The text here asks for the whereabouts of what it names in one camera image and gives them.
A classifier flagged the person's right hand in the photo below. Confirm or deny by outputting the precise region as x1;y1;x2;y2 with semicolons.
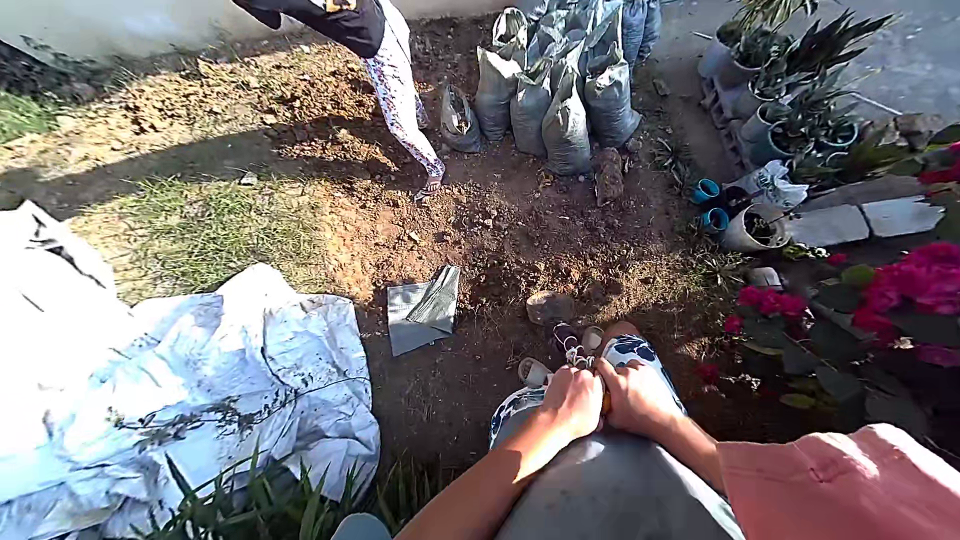
594;357;685;441

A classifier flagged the person's left hand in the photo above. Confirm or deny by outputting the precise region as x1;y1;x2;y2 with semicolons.
541;364;605;439

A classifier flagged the person's left forearm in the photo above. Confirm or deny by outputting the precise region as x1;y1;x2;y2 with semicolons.
393;406;582;540

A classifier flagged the person's right forearm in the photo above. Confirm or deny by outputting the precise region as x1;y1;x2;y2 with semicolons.
651;410;960;540

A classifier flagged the round grey-brown stone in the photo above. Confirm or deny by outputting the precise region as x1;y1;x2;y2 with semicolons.
525;291;576;327

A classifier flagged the flat grey woven bag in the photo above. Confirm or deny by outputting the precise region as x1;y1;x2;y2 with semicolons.
387;264;462;357

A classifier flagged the white bucket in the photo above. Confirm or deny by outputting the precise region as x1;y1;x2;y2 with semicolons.
721;203;792;253

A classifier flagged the brown brick block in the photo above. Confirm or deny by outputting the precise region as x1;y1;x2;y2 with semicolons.
595;147;625;208

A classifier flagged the white plastic bag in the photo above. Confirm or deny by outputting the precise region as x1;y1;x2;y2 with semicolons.
727;159;810;210

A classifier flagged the grey rounded object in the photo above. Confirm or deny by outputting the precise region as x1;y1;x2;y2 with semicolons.
330;513;393;540

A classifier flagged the pink flowering bush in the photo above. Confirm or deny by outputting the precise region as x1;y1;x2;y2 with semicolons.
693;123;960;466

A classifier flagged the long-leaved green plant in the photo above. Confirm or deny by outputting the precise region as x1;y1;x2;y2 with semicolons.
135;444;451;540

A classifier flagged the group of potted plants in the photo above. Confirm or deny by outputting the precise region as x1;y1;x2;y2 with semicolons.
697;0;905;175

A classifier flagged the white tarpaulin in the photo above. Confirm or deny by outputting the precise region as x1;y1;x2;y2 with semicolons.
0;199;382;540

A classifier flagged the patch of green grass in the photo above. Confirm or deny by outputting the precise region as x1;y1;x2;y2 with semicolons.
112;176;327;301

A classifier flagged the white looped cord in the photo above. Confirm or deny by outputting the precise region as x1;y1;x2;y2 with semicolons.
555;334;599;373

